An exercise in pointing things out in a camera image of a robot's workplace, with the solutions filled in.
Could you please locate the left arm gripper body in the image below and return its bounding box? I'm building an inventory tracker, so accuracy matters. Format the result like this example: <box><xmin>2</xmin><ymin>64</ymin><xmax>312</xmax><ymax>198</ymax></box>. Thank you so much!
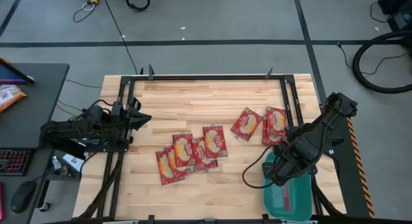
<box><xmin>110</xmin><ymin>100</ymin><xmax>133</xmax><ymax>130</ymax></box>

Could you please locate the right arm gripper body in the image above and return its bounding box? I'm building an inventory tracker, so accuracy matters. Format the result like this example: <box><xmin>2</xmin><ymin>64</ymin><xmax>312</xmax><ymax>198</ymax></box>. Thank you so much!
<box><xmin>272</xmin><ymin>142</ymin><xmax>306</xmax><ymax>176</ymax></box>

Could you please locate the green plastic basket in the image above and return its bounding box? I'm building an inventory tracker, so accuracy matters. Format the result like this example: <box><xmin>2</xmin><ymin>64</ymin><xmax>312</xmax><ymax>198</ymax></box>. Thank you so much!
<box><xmin>262</xmin><ymin>149</ymin><xmax>314</xmax><ymax>222</ymax></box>

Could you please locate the red popcorn bag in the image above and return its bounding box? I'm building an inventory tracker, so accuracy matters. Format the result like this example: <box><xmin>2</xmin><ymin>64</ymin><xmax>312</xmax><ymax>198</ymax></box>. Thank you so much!
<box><xmin>230</xmin><ymin>106</ymin><xmax>264</xmax><ymax>142</ymax></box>
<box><xmin>191</xmin><ymin>136</ymin><xmax>219</xmax><ymax>171</ymax></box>
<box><xmin>172</xmin><ymin>133</ymin><xmax>196</xmax><ymax>169</ymax></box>
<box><xmin>265</xmin><ymin>106</ymin><xmax>287</xmax><ymax>137</ymax></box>
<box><xmin>164</xmin><ymin>145</ymin><xmax>196</xmax><ymax>178</ymax></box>
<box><xmin>202</xmin><ymin>125</ymin><xmax>229</xmax><ymax>160</ymax></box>
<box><xmin>261</xmin><ymin>116</ymin><xmax>286</xmax><ymax>147</ymax></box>
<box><xmin>155</xmin><ymin>148</ymin><xmax>185</xmax><ymax>187</ymax></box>

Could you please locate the black base with hazard stripes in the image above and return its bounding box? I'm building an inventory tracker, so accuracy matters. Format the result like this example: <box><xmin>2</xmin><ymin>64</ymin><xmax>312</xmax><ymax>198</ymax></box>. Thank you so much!
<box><xmin>321</xmin><ymin>117</ymin><xmax>376</xmax><ymax>218</ymax></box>

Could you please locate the white labelled box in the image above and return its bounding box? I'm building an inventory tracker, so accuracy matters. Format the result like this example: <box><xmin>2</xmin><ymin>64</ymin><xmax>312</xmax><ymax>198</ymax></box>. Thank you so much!
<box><xmin>61</xmin><ymin>153</ymin><xmax>85</xmax><ymax>173</ymax></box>

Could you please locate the black office desk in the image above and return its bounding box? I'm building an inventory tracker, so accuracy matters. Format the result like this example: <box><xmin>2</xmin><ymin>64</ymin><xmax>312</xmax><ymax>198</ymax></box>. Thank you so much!
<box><xmin>0</xmin><ymin>62</ymin><xmax>70</xmax><ymax>224</ymax></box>

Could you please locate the orange snack bag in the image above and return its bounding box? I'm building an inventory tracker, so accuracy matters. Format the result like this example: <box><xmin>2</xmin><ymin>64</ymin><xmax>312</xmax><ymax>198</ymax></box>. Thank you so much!
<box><xmin>0</xmin><ymin>84</ymin><xmax>27</xmax><ymax>114</ymax></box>

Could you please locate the black keyboard with red backlight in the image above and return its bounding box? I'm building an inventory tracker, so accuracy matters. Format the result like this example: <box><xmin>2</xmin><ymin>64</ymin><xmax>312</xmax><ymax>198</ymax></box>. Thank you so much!
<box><xmin>0</xmin><ymin>149</ymin><xmax>33</xmax><ymax>176</ymax></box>

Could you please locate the black computer mouse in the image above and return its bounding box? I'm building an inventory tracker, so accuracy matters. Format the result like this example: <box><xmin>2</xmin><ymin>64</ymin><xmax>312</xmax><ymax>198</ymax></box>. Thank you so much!
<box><xmin>10</xmin><ymin>180</ymin><xmax>37</xmax><ymax>214</ymax></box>

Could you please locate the black equipment box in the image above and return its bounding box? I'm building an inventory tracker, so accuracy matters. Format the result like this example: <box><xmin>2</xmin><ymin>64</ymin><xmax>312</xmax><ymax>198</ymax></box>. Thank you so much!
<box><xmin>378</xmin><ymin>0</ymin><xmax>412</xmax><ymax>32</ymax></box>

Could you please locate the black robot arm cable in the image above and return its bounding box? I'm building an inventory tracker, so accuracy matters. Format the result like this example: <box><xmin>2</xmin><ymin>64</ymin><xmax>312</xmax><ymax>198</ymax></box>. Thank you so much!
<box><xmin>241</xmin><ymin>145</ymin><xmax>274</xmax><ymax>189</ymax></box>

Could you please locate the long black floor cable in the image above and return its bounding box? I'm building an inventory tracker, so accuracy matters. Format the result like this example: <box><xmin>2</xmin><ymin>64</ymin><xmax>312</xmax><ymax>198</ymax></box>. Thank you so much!
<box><xmin>102</xmin><ymin>0</ymin><xmax>139</xmax><ymax>75</ymax></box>

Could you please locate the black aluminium rig frame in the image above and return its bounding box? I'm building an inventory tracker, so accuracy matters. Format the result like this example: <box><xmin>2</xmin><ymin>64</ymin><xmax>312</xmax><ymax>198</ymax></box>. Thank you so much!
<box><xmin>77</xmin><ymin>74</ymin><xmax>347</xmax><ymax>224</ymax></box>

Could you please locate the coiled black cable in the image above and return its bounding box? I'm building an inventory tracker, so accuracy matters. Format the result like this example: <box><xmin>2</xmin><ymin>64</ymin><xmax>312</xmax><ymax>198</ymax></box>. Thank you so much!
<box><xmin>125</xmin><ymin>0</ymin><xmax>151</xmax><ymax>12</ymax></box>

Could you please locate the looped black floor cable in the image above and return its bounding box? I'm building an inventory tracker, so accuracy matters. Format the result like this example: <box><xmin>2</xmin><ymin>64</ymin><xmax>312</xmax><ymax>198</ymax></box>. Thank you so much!
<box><xmin>73</xmin><ymin>0</ymin><xmax>97</xmax><ymax>24</ymax></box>

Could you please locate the tablet screen with black frame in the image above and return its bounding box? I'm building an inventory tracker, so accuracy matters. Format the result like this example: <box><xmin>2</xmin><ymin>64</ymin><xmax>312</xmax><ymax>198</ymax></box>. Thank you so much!
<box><xmin>0</xmin><ymin>57</ymin><xmax>35</xmax><ymax>86</ymax></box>

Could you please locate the thick black hose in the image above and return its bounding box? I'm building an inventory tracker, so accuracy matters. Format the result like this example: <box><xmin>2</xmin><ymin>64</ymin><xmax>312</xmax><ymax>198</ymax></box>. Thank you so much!
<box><xmin>351</xmin><ymin>30</ymin><xmax>412</xmax><ymax>95</ymax></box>

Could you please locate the thin black floor cable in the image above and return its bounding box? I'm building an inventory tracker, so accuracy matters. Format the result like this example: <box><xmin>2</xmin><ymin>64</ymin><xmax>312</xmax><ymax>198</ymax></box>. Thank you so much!
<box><xmin>337</xmin><ymin>42</ymin><xmax>409</xmax><ymax>75</ymax></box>

